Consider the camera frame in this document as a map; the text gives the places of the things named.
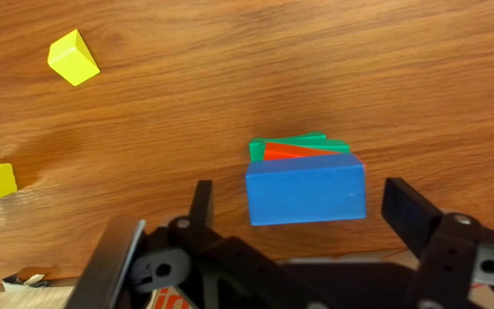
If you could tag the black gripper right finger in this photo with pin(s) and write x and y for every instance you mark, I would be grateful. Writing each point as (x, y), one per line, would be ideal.
(447, 250)

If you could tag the cardboard panel with red print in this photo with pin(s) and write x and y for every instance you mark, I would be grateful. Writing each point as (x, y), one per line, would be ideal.
(167, 298)

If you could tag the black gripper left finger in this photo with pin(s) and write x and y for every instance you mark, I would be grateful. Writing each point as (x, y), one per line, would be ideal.
(224, 262)

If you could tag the red flat block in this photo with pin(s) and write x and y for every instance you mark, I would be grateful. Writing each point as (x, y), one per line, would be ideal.
(291, 151)

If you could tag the light plywood board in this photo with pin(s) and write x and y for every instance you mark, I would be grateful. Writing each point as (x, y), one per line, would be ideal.
(25, 297)

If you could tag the green arch block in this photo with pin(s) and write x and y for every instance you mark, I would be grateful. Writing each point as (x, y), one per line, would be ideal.
(308, 140)

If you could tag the blue rectangular block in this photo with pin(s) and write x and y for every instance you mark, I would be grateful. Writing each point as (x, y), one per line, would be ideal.
(308, 190)

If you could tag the yellow wedge block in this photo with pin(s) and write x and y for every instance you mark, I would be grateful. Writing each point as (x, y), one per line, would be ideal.
(73, 56)

